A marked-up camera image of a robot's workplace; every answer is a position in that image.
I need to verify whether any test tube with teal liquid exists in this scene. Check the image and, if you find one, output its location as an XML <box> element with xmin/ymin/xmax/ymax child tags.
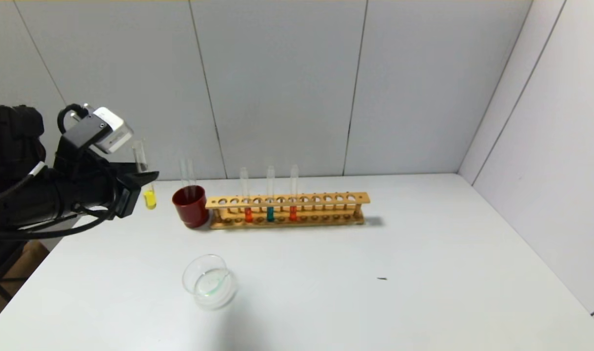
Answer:
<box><xmin>266</xmin><ymin>166</ymin><xmax>276</xmax><ymax>223</ymax></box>

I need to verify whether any test tube with yellow liquid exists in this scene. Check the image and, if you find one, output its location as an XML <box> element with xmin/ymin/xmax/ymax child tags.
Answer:
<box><xmin>133</xmin><ymin>140</ymin><xmax>157</xmax><ymax>210</ymax></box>

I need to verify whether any wooden test tube rack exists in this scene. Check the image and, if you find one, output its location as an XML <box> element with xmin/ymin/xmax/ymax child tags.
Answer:
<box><xmin>205</xmin><ymin>192</ymin><xmax>371</xmax><ymax>230</ymax></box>

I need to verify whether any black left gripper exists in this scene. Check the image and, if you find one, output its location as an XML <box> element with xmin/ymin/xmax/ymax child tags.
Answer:
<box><xmin>55</xmin><ymin>161</ymin><xmax>160</xmax><ymax>220</ymax></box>

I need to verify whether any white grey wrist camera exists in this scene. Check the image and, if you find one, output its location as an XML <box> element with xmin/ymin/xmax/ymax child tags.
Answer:
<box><xmin>58</xmin><ymin>105</ymin><xmax>134</xmax><ymax>156</ymax></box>

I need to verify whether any empty glass test tube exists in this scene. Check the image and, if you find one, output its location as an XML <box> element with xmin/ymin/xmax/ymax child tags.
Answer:
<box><xmin>180</xmin><ymin>159</ymin><xmax>197</xmax><ymax>200</ymax></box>

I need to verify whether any test tube with red liquid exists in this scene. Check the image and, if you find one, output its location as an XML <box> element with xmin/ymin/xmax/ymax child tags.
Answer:
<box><xmin>290</xmin><ymin>165</ymin><xmax>299</xmax><ymax>222</ymax></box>
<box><xmin>239</xmin><ymin>167</ymin><xmax>254</xmax><ymax>223</ymax></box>

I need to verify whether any clear glass beaker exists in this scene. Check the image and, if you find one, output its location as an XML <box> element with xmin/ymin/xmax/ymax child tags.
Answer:
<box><xmin>182</xmin><ymin>254</ymin><xmax>238</xmax><ymax>308</ymax></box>

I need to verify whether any black metal chair frame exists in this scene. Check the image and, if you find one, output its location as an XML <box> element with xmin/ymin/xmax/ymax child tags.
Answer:
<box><xmin>0</xmin><ymin>239</ymin><xmax>34</xmax><ymax>303</ymax></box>

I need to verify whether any dark red cup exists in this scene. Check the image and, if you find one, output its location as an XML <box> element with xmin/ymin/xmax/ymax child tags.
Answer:
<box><xmin>173</xmin><ymin>185</ymin><xmax>210</xmax><ymax>229</ymax></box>

